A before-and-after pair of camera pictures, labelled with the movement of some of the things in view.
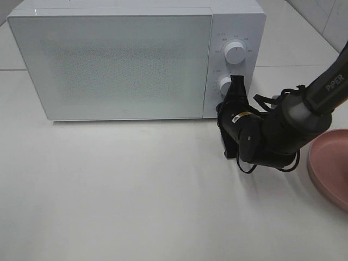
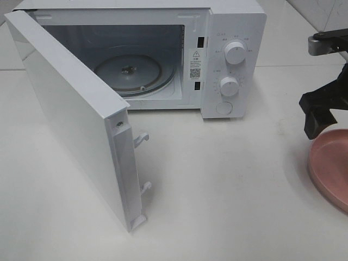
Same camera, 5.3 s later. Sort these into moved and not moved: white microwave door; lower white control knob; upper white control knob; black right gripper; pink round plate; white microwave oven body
Moved: black right gripper; white microwave door
Not moved: pink round plate; upper white control knob; white microwave oven body; lower white control knob
